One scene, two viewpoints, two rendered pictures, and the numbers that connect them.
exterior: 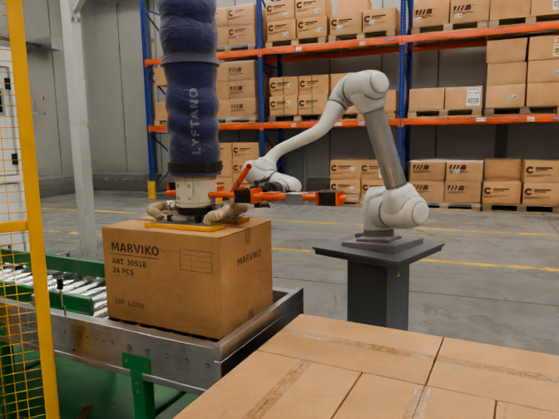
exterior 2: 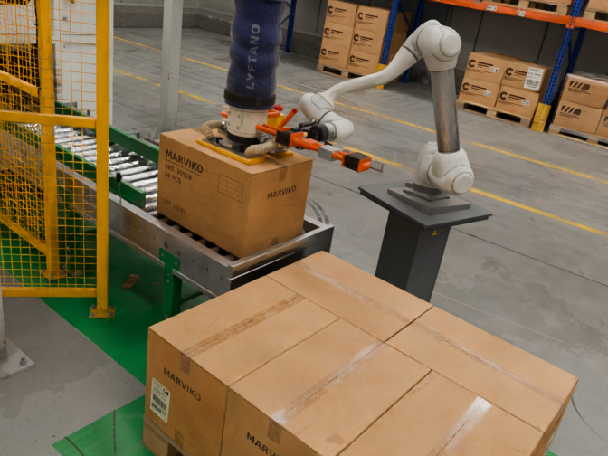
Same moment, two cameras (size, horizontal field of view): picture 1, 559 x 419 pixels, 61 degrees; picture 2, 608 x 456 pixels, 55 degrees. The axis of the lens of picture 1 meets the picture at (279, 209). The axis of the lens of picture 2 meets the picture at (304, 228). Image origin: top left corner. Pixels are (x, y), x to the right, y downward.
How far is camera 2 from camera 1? 0.72 m
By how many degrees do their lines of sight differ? 18
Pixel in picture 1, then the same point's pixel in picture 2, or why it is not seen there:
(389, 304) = (417, 259)
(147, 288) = (189, 198)
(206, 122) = (264, 59)
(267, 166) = (323, 104)
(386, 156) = (442, 119)
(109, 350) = (150, 242)
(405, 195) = (452, 163)
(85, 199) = (170, 63)
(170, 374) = (194, 276)
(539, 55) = not seen: outside the picture
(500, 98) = not seen: outside the picture
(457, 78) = not seen: outside the picture
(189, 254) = (226, 180)
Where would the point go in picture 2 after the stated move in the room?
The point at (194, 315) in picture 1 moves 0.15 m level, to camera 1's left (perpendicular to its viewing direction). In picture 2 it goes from (223, 232) to (191, 224)
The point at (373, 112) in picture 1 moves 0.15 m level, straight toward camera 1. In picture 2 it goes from (440, 73) to (432, 77)
